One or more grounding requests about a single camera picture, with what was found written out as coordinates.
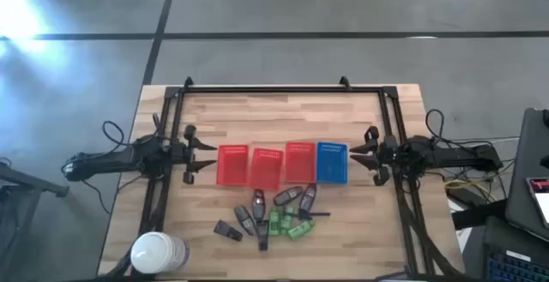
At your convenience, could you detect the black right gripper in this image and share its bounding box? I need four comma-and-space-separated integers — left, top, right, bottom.
348, 125, 401, 188

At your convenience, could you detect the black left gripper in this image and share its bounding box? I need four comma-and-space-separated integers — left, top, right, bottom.
171, 124, 219, 185

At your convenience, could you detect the grey travel shampoo bottle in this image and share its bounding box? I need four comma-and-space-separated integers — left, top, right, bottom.
273, 185, 305, 207
251, 189, 267, 222
299, 183, 318, 221
233, 205, 257, 237

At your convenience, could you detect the dark tube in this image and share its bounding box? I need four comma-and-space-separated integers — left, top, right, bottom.
256, 219, 270, 252
213, 219, 244, 243

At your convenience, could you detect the small green container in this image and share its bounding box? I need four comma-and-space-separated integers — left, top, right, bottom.
287, 219, 316, 242
279, 206, 295, 236
268, 207, 281, 237

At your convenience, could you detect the red plastic basket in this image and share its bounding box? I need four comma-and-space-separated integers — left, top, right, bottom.
215, 144, 250, 187
248, 147, 286, 191
284, 141, 317, 184

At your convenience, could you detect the blue plastic basket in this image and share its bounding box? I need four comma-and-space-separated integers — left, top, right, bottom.
316, 141, 349, 186

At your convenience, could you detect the white plastic jar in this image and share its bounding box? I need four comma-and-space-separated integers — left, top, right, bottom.
130, 231, 190, 274

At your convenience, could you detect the grey laptop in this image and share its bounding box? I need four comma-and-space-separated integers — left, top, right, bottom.
504, 107, 549, 243

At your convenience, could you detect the grey metal stand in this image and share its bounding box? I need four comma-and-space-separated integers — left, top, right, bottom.
0, 161, 69, 282

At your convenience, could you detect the black backlit keyboard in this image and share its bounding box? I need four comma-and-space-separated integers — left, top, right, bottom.
486, 249, 549, 282

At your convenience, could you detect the yellow cable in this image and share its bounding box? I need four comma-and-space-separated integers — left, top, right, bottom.
443, 177, 516, 192

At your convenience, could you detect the black aluminium rig frame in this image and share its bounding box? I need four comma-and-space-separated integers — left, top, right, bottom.
140, 75, 465, 279

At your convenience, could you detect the black strap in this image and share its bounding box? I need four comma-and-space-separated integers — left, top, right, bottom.
449, 199, 510, 231

